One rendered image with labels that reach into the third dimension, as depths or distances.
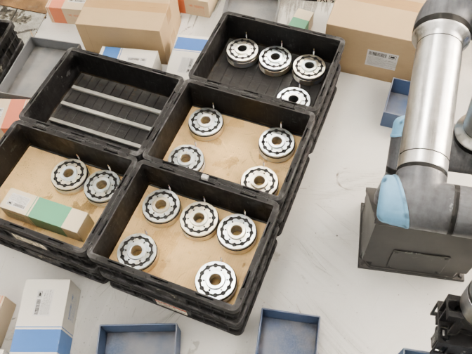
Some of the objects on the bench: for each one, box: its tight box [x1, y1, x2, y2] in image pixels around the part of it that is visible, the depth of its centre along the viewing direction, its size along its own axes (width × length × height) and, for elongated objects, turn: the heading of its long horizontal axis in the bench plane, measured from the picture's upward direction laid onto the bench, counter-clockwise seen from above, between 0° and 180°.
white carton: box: [9, 280, 81, 354], centre depth 139 cm, size 20×12×9 cm, turn 1°
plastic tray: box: [0, 37, 82, 100], centre depth 189 cm, size 27×20×5 cm
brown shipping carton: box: [75, 0, 181, 65], centre depth 191 cm, size 30×22×16 cm
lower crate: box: [99, 223, 279, 336], centre depth 145 cm, size 40×30×12 cm
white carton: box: [166, 34, 209, 81], centre depth 184 cm, size 20×12×9 cm, turn 171°
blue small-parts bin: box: [380, 77, 411, 128], centre depth 170 cm, size 20×15×7 cm
